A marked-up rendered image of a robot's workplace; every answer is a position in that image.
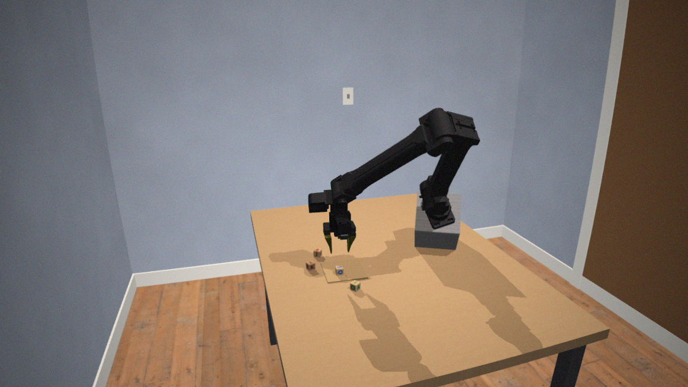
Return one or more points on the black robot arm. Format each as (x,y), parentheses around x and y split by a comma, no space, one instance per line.
(436,136)

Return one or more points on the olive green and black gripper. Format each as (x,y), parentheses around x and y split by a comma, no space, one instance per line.
(327,231)

